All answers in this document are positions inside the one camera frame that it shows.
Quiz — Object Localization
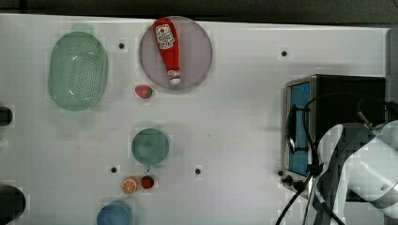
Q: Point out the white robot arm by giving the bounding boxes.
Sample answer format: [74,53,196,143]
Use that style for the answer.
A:
[311,121,397,225]

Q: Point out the black toaster oven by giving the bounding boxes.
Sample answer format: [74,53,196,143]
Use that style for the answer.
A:
[279,74,386,190]

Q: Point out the grey round plate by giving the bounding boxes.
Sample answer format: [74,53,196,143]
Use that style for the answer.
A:
[139,16,213,90]

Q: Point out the pink toy strawberry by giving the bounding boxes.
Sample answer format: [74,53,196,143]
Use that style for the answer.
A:
[135,84,153,99]

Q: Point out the red ketchup bottle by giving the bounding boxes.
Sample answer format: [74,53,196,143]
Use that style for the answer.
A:
[153,18,180,85]

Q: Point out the red toy strawberry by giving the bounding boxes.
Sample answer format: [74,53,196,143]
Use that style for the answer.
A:
[141,175,155,188]

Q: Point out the orange toy slice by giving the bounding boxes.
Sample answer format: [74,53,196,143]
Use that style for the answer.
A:
[121,177,138,194]

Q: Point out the green perforated colander basket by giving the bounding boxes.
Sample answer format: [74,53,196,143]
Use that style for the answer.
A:
[47,24,109,112]

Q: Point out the blue cup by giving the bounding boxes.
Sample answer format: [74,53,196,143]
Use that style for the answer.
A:
[97,202,132,225]

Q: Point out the black round cup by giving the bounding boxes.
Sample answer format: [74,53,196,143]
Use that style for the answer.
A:
[0,106,13,127]

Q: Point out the dark grey round container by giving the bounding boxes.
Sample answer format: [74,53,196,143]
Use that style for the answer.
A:
[0,186,26,225]

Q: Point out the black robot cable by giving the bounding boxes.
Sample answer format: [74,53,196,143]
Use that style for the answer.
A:
[274,92,389,225]

